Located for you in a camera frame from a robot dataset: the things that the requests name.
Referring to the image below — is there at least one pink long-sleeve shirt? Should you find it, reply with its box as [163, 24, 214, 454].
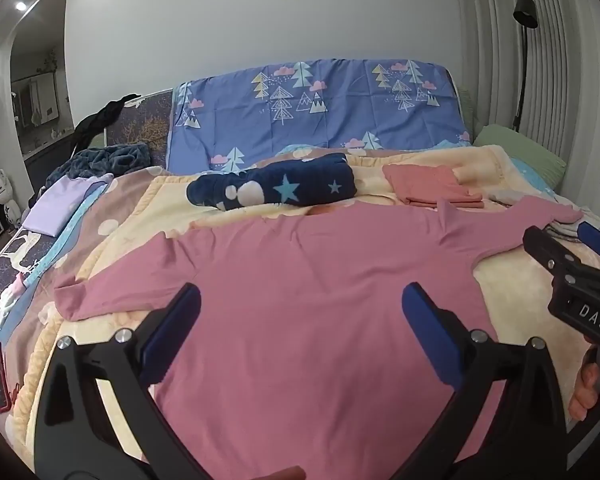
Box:
[55, 196, 579, 479]

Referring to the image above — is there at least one person's right hand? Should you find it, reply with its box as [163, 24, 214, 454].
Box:
[568, 344, 600, 422]

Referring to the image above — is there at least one cream bear fleece blanket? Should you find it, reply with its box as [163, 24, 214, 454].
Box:
[0, 146, 588, 463]

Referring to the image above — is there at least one green pillow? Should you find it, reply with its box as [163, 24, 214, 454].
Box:
[474, 125, 567, 190]

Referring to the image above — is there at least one folded coral red garment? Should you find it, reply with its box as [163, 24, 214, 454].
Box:
[382, 165, 484, 209]

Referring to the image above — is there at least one folded lilac garment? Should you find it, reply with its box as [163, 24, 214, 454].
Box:
[22, 174, 114, 237]

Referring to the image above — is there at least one navy star fleece garment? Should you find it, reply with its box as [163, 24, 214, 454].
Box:
[186, 153, 356, 211]

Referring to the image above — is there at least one black floor lamp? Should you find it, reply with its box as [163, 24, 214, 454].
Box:
[513, 0, 539, 132]

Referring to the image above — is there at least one white cat figurine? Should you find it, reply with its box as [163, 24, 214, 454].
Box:
[0, 169, 21, 226]

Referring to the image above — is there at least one dark teal fleece blanket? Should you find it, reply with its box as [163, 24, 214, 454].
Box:
[44, 142, 151, 188]

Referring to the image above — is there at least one black garment on headboard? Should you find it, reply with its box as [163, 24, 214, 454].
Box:
[71, 93, 140, 153]

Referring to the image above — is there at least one dark patterned pillow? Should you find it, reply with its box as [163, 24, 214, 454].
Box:
[105, 89, 172, 159]

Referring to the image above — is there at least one blue tree-print pillow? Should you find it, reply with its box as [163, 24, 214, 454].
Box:
[166, 58, 470, 174]

